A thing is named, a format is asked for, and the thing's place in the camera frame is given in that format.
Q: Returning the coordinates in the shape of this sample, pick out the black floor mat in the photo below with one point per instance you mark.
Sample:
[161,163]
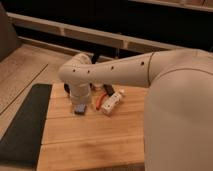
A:
[22,140]

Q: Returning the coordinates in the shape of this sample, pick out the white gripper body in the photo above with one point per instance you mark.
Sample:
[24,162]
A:
[80,94]

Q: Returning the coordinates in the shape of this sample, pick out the blue sponge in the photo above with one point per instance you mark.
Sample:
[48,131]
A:
[80,109]

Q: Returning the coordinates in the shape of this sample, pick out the dark brown eggplant toy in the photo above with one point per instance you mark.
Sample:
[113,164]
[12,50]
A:
[109,89]

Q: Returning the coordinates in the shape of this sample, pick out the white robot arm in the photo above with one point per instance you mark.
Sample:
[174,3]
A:
[178,113]

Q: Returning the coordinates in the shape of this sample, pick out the dark blue bowl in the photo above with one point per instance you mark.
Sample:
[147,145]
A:
[66,88]

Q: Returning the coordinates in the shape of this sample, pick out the light wooden board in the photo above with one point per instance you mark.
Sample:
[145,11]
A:
[94,141]

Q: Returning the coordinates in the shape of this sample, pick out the white wooden shelf frame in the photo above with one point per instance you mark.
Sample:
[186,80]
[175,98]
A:
[70,39]

